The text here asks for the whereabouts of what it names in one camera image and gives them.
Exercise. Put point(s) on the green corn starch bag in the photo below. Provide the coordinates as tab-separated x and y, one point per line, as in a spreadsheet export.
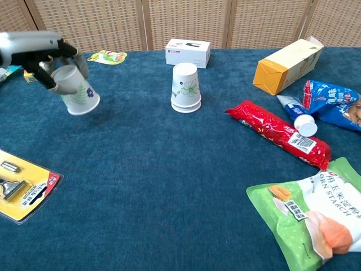
310	220

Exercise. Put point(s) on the white cardboard box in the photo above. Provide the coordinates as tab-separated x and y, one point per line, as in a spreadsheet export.
187	52

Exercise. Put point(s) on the green yellow pouch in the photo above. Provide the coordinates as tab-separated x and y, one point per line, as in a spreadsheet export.
108	56

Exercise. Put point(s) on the yellow razor blister pack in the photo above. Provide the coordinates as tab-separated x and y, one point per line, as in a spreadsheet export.
25	192

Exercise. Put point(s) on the small yellow cardboard box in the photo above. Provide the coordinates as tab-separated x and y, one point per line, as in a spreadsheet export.
29	77

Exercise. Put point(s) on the red biscuit pack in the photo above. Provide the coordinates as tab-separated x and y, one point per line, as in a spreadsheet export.
276	132

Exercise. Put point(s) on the cream and orange carton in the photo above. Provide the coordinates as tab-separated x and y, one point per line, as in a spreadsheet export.
285	67

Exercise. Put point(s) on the blue table cloth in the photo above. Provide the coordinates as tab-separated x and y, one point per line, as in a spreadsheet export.
141	169

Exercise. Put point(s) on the blue white toothpaste tube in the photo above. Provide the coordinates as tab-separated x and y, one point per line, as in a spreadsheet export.
296	108

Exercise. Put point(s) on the teal snack bag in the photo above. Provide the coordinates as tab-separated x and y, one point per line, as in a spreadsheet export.
7	74

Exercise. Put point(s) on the white floral paper cup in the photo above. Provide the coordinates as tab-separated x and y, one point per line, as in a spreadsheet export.
186	82
186	110
80	98

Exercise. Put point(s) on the wicker folding screen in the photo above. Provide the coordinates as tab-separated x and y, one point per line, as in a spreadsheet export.
186	19

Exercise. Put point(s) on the blue snack bag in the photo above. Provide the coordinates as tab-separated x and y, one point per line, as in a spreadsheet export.
330	104

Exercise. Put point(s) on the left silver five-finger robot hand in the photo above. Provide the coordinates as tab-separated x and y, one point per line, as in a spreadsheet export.
28	45

